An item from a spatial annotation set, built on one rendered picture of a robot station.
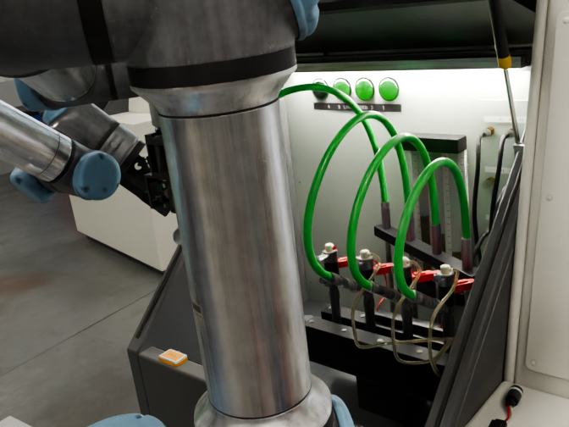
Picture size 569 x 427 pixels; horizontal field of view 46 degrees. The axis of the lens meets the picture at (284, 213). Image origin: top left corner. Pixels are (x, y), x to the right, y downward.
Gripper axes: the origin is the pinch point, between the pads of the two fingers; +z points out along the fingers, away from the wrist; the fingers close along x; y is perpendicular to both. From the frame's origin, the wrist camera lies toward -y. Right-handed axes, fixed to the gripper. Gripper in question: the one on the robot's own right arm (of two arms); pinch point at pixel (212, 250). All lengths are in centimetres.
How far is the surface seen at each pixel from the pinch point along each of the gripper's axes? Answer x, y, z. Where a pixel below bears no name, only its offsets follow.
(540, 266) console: 39.4, -29.6, 7.4
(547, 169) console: 39, -33, -7
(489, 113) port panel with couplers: 20, -57, -10
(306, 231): 8.3, -13.2, 0.5
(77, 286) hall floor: -287, -133, 124
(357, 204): 16.3, -16.4, -4.0
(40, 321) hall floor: -265, -94, 124
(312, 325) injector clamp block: -2.8, -24.5, 25.8
